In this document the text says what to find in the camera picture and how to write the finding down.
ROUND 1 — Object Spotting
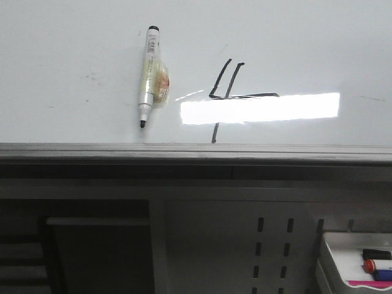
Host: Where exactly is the white taped whiteboard marker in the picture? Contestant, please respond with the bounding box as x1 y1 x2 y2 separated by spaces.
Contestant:
138 26 170 129

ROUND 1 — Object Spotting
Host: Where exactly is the large white whiteboard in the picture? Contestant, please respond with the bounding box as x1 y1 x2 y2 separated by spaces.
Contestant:
1 1 391 164

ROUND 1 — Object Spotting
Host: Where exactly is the grey perforated metal panel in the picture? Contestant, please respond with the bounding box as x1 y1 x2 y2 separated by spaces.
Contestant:
150 181 391 293

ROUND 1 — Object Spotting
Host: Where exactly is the black marker cap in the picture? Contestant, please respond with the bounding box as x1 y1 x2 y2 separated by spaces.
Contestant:
363 249 392 260

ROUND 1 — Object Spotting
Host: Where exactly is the white marker tray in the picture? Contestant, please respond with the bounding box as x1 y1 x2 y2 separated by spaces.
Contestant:
315 232 391 293

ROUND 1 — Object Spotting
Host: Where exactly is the red capped white marker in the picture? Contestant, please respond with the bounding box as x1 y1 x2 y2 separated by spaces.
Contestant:
363 259 392 274

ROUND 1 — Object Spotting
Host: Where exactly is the blue capped white marker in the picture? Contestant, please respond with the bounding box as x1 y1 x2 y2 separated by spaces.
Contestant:
373 269 392 282

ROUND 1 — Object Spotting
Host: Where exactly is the pink highlighter pen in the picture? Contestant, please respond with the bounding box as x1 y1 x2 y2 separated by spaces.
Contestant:
347 280 392 289

